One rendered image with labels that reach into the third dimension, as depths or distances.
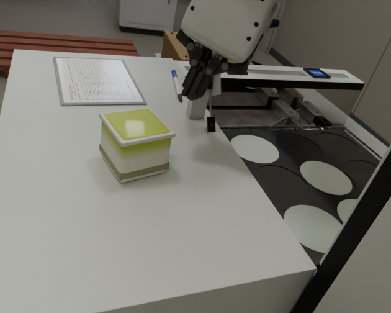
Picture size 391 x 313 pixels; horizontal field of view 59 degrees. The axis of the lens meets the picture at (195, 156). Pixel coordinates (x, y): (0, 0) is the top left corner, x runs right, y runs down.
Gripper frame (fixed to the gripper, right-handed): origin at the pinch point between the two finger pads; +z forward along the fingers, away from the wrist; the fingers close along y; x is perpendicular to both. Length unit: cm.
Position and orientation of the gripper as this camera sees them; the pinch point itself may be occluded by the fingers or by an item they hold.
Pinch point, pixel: (195, 84)
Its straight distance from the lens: 48.5
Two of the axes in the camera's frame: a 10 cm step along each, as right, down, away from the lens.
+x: -3.5, 2.2, -9.1
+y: -8.2, -5.3, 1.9
